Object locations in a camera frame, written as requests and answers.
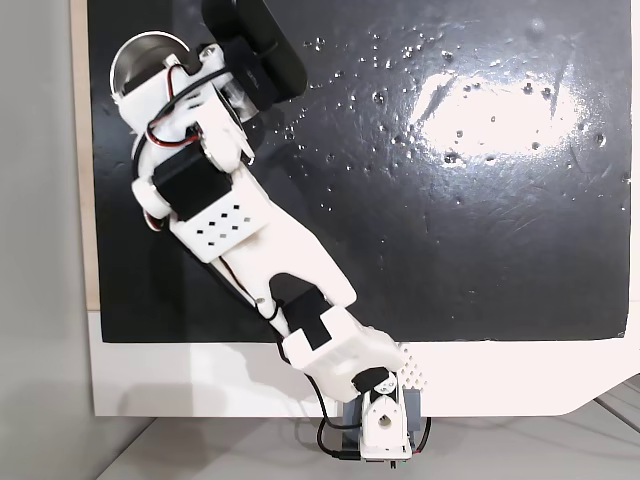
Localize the green mug with handle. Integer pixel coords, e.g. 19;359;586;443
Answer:
108;32;194;107

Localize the red and black servo cable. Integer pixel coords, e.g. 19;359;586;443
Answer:
143;63;234;151

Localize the black base cable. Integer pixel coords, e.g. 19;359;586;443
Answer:
298;372;434;464

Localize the black table mat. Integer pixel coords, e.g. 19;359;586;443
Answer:
86;0;633;346

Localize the black oval camera box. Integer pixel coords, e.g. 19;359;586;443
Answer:
201;0;309;113

